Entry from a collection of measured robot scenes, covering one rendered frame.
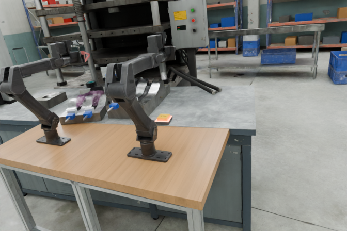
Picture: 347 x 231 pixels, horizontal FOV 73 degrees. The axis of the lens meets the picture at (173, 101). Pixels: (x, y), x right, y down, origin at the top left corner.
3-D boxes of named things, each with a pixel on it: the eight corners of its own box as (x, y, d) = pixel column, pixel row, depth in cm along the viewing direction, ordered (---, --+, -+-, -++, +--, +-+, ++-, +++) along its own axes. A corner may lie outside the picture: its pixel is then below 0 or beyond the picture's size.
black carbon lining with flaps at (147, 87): (139, 104, 146) (136, 90, 143) (116, 104, 151) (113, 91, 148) (158, 87, 177) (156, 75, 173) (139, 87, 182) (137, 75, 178)
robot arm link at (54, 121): (45, 115, 129) (36, 119, 124) (57, 116, 126) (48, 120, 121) (49, 125, 131) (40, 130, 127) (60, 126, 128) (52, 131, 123)
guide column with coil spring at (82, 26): (104, 115, 248) (71, -22, 202) (99, 115, 249) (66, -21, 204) (107, 113, 253) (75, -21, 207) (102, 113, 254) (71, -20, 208)
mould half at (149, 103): (145, 119, 141) (142, 98, 136) (108, 118, 149) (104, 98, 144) (170, 91, 185) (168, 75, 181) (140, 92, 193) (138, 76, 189)
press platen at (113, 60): (170, 76, 204) (168, 55, 198) (52, 79, 244) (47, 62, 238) (191, 56, 278) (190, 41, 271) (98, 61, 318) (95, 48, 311)
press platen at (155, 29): (167, 48, 196) (164, 25, 189) (45, 56, 236) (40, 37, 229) (189, 36, 269) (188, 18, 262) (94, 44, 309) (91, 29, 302)
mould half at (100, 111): (101, 120, 147) (97, 104, 143) (60, 125, 148) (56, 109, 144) (118, 94, 194) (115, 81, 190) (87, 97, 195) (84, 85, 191)
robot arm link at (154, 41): (148, 35, 110) (135, 37, 100) (165, 33, 107) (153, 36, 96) (152, 59, 114) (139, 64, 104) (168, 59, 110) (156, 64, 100)
